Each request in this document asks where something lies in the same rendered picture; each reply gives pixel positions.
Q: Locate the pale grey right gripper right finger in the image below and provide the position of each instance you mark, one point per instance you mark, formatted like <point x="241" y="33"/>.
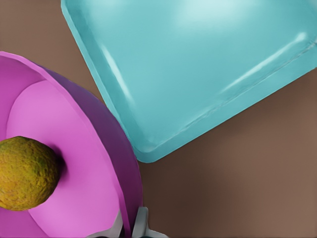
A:
<point x="141" y="223"/>

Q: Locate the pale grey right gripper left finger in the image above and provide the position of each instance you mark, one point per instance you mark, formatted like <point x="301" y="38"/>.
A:
<point x="111" y="229"/>

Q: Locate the pink plate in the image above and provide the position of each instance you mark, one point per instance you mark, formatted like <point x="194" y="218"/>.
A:
<point x="81" y="158"/>

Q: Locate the orange fruit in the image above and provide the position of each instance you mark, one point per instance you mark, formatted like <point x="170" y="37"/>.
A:
<point x="26" y="173"/>

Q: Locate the teal tray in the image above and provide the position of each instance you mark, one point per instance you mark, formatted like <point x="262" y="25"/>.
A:
<point x="185" y="74"/>

